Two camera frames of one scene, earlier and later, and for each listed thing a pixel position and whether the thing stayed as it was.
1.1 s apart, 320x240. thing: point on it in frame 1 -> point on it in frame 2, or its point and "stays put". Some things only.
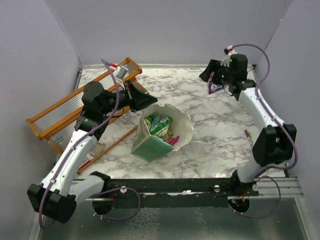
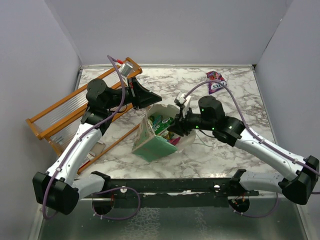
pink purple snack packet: [213, 87] stays put
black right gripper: [213, 66] -> [179, 129]
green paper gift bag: [148, 146] stays put
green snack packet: [163, 122] stays put
